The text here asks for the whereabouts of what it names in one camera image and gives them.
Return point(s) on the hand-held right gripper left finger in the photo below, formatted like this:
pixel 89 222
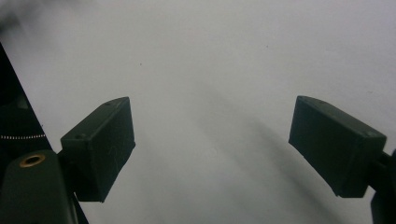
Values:
pixel 99 149

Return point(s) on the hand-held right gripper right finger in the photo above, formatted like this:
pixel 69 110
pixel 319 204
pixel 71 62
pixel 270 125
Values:
pixel 336 146

